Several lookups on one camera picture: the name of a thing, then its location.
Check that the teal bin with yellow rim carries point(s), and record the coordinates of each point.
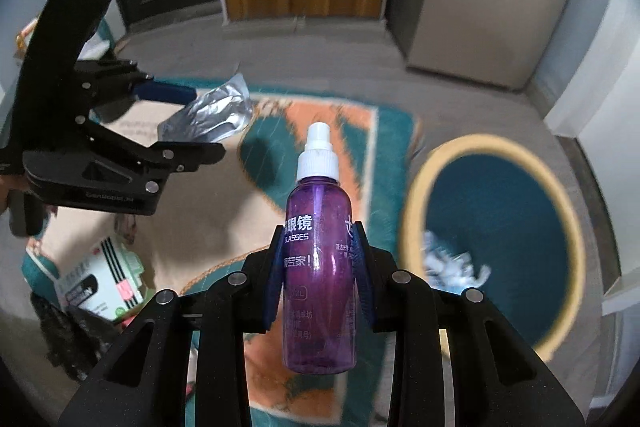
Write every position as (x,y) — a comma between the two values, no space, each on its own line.
(490,197)

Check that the left hand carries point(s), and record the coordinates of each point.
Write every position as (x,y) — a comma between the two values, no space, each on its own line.
(28,214)

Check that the white door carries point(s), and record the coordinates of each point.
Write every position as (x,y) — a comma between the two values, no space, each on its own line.
(600,106)

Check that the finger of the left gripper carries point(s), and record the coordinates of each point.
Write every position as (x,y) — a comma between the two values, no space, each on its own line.
(186,156)
(112,98)

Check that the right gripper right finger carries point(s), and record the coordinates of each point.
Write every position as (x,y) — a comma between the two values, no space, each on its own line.
(498,379)

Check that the trash inside bin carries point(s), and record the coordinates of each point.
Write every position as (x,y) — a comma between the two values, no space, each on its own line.
(449,271)

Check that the brown cardboard parcel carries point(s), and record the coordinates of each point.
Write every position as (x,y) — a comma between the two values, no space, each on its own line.
(23,37)

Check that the purple spray bottle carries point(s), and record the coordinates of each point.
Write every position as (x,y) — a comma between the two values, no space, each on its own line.
(319,302)

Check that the silver foil wrapper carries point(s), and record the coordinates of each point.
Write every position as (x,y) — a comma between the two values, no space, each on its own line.
(212,117)

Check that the teal and orange rug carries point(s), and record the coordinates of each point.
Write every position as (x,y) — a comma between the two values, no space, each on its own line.
(208,221)

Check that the white box with black stripes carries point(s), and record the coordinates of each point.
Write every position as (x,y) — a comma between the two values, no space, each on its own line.
(106,282)

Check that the teal white package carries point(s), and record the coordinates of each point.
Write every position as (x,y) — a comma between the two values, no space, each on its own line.
(100,45)

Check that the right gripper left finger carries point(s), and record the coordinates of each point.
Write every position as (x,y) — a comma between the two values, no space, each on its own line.
(141,381)

